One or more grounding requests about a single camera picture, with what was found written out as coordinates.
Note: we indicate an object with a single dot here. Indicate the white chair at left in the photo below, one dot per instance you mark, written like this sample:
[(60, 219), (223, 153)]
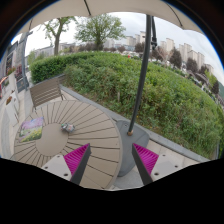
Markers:
[(12, 109)]

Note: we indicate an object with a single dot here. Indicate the grey parasol base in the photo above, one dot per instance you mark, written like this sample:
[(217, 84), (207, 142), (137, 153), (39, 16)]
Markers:
[(139, 137)]

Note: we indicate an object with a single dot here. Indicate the patterned computer mouse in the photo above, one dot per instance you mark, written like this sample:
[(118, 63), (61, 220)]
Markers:
[(67, 127)]

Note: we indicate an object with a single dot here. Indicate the round slatted patio table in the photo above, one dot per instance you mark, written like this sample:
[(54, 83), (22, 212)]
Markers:
[(92, 126)]

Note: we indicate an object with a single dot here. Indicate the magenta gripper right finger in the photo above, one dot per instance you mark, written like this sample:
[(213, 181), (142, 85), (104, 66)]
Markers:
[(152, 166)]

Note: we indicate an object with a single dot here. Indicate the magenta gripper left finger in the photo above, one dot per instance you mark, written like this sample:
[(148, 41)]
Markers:
[(71, 166)]

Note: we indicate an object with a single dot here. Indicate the colourful mouse pad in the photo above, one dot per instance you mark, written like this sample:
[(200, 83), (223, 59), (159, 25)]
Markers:
[(31, 130)]

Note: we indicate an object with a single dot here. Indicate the slatted patio chair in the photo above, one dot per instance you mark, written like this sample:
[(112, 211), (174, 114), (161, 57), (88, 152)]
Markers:
[(45, 91)]

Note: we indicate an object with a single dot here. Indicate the beige parasol canopy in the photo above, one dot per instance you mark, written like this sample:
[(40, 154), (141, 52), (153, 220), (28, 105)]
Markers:
[(87, 8)]

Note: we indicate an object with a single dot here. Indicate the dark parasol pole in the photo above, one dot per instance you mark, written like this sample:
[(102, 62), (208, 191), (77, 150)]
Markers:
[(150, 44)]

